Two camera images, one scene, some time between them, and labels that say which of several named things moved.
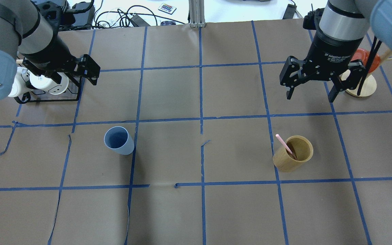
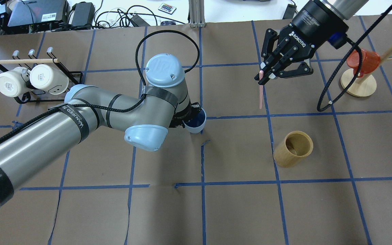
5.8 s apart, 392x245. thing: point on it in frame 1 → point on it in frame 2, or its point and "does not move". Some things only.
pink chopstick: x=283 y=143 → x=261 y=77
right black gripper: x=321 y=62 → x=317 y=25
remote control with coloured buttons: x=167 y=8 does not move
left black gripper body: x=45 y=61 → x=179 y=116
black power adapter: x=137 y=21 does not move
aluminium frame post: x=197 y=12 does not move
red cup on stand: x=362 y=55 does not move
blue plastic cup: x=118 y=139 → x=196 y=124
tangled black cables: x=120 y=18 does not move
